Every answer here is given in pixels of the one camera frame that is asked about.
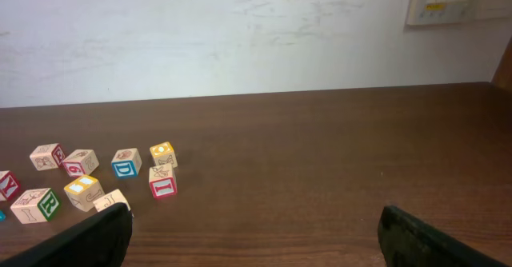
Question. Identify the wooden block blue D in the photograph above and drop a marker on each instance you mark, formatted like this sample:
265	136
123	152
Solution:
126	163

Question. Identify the wooden block red E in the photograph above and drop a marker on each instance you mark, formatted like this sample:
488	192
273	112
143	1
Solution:
48	156

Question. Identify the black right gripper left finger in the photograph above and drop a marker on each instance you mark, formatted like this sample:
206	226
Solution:
100	240

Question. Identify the wooden block green R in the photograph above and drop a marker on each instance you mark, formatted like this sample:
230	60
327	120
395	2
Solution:
36	206

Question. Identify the wooden block red 6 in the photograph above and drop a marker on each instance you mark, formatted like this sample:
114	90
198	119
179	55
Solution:
81	162

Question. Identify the wooden block yellow top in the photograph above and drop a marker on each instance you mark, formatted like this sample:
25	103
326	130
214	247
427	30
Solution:
83	191

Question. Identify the beige wall control panel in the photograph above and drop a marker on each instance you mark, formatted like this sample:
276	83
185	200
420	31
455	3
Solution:
437	12

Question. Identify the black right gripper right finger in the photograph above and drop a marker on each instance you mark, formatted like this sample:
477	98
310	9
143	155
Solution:
407	241

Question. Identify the wooden block letter J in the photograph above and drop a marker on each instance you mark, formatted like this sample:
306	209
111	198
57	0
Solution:
110	199

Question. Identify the wooden block red I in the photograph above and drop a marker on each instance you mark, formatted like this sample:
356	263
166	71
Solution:
162	181

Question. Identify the wooden block red Y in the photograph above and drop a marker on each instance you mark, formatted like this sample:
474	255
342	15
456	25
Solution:
9	185

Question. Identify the wooden block yellow O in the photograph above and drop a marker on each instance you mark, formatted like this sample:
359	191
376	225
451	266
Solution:
163	153

